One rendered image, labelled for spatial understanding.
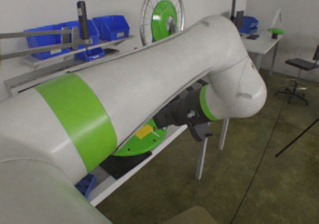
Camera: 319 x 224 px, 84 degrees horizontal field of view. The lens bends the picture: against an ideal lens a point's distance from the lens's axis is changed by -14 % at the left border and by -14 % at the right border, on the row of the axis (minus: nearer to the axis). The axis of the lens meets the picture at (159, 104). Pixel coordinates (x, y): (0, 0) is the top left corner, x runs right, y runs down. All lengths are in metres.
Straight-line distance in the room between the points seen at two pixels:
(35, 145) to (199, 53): 0.26
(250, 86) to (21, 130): 0.38
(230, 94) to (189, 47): 0.15
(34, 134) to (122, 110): 0.09
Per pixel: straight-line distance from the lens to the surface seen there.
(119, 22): 1.74
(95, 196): 0.79
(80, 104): 0.20
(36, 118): 0.20
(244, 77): 0.42
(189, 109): 0.51
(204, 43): 0.35
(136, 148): 0.71
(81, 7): 0.95
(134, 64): 0.25
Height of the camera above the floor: 1.53
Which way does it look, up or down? 29 degrees down
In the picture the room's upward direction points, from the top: straight up
